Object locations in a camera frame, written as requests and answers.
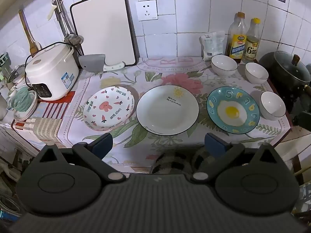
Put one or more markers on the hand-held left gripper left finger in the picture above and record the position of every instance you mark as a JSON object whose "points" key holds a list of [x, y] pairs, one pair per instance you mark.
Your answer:
{"points": [[103, 142]]}

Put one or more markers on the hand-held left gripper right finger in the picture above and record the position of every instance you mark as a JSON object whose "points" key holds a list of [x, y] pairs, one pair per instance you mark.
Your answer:
{"points": [[215, 142]]}

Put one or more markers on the blue fried egg plate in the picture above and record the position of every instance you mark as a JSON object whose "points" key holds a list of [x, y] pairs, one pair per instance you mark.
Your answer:
{"points": [[233, 111]]}

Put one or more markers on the white plate with sun print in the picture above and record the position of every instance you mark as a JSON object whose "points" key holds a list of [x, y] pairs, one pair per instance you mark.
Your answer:
{"points": [[167, 111]]}

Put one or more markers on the white bowl with black rim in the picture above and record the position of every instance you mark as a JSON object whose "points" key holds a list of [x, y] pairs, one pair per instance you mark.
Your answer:
{"points": [[272, 105], [223, 64], [256, 72]]}

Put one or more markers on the checkered dark cloth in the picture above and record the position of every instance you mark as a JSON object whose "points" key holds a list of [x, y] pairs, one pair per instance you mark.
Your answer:
{"points": [[170, 162]]}

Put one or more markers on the striped red beige cloth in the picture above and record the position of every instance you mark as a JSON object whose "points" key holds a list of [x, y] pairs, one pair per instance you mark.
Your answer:
{"points": [[48, 121]]}

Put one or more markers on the beige wooden stool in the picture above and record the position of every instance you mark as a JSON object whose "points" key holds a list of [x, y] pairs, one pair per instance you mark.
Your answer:
{"points": [[291, 143]]}

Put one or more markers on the floral tablecloth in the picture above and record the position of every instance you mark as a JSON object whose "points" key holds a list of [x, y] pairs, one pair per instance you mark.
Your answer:
{"points": [[150, 77]]}

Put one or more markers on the white rice cooker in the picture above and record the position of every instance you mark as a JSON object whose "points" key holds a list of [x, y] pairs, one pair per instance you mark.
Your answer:
{"points": [[53, 72]]}

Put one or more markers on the green strainer basket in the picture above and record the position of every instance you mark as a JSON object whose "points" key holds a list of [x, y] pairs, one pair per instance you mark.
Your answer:
{"points": [[20, 99]]}

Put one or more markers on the white salt packet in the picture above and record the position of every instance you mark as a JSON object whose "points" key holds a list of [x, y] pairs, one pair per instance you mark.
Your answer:
{"points": [[209, 47]]}

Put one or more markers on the dark wok with glass lid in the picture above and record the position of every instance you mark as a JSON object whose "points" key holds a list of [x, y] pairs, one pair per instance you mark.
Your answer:
{"points": [[286, 72]]}

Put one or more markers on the yellow label sauce bottle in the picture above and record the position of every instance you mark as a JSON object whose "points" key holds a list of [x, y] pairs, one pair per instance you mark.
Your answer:
{"points": [[237, 43]]}

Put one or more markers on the yellow cap vinegar bottle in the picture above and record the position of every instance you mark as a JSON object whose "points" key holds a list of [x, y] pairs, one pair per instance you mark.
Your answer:
{"points": [[251, 46]]}

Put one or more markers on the metal ladle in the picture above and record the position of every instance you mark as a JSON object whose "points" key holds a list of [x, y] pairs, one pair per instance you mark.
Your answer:
{"points": [[73, 40]]}

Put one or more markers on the glass pot lid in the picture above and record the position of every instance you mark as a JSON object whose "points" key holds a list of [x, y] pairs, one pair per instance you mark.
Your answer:
{"points": [[15, 74]]}

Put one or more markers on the white cutting board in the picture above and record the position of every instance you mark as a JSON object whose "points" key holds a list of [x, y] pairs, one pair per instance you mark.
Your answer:
{"points": [[104, 29]]}

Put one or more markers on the wooden spatula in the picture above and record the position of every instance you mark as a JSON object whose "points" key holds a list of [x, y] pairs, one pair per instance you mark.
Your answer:
{"points": [[32, 44]]}

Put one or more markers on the white wall socket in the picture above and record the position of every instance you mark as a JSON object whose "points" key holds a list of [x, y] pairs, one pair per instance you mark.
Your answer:
{"points": [[146, 10]]}

